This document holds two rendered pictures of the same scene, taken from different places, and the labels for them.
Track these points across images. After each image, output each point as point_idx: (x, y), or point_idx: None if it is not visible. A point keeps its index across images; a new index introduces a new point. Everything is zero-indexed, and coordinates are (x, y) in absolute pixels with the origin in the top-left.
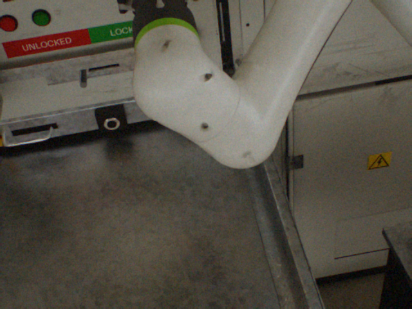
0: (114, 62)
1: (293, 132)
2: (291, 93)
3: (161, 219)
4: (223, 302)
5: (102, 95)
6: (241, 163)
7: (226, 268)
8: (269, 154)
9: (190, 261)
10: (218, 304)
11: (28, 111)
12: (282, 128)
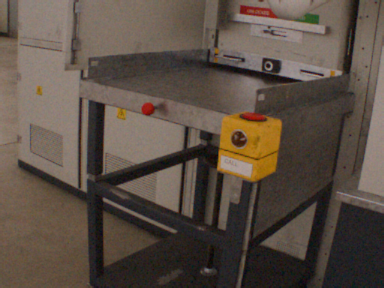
0: (281, 25)
1: None
2: None
3: (251, 88)
4: (240, 101)
5: (272, 52)
6: (276, 4)
7: (258, 100)
8: (292, 6)
9: (244, 94)
10: (237, 100)
11: (235, 47)
12: (307, 2)
